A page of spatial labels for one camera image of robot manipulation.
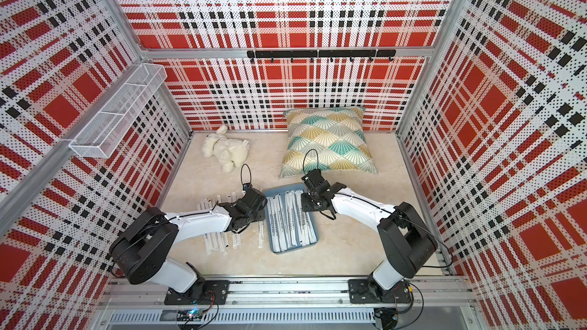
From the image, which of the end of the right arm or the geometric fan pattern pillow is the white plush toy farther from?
the end of the right arm

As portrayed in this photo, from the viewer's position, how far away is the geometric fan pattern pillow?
948 millimetres

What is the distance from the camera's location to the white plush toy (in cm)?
103
